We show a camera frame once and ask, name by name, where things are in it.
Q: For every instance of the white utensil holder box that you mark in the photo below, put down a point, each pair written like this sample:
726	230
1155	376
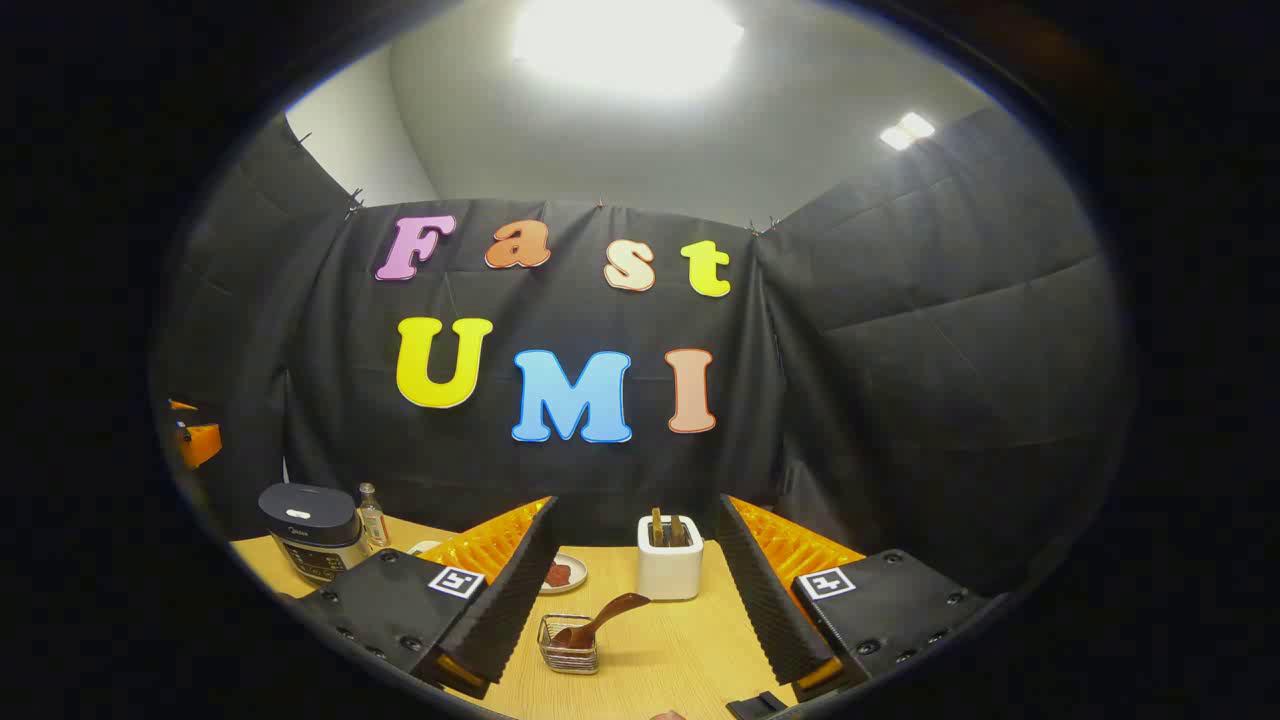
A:
668	572

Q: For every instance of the small ceiling light panel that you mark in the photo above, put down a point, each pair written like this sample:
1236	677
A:
908	130

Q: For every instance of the large ceiling light panel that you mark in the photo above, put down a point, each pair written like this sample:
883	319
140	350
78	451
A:
630	45

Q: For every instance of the reddish brown meat piece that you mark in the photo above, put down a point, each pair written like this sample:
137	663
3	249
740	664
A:
558	575

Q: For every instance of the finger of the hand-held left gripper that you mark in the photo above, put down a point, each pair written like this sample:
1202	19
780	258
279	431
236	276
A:
200	442

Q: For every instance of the round white plate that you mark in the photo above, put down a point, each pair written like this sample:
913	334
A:
575	565

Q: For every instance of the small clear glass bottle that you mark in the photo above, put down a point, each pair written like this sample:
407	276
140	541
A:
374	522

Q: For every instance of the black backdrop cloth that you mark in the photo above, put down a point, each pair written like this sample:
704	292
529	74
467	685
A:
900	350

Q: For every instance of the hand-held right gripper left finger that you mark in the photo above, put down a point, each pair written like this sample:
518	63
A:
505	600

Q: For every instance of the white divided bean dish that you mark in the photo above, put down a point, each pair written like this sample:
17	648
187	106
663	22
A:
425	547

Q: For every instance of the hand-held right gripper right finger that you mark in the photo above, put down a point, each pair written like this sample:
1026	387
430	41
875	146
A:
765	600

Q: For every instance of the dark red wooden spoon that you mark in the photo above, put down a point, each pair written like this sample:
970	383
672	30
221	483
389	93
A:
600	622

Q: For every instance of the dark grey rice cooker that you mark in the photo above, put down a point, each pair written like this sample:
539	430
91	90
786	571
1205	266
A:
305	525

